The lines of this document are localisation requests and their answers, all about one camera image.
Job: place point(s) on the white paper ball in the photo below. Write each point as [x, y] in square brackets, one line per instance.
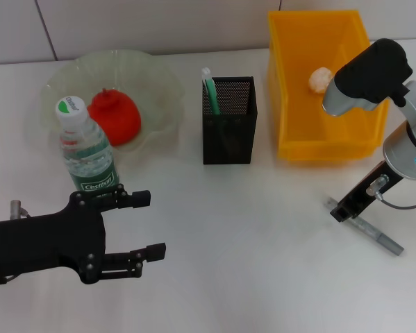
[318, 80]

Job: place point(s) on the grey pen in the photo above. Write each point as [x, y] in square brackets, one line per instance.
[378, 236]

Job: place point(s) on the red tomato-like fruit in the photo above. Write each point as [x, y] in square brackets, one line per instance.
[121, 118]

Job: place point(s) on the clear green-label water bottle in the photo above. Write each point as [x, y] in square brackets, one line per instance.
[87, 159]

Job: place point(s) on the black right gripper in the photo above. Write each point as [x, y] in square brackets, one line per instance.
[371, 190]

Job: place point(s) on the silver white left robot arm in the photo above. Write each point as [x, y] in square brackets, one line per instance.
[16, 208]

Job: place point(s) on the pale green glass fruit plate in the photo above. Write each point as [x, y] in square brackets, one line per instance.
[152, 90]

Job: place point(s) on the yellow plastic bin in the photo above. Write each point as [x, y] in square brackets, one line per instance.
[298, 114]

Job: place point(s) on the green utility knife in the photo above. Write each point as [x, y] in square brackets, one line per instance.
[211, 97]

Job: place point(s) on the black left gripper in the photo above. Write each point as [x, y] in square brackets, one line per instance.
[51, 243]

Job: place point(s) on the black mesh pen holder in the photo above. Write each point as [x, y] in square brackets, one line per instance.
[228, 138]

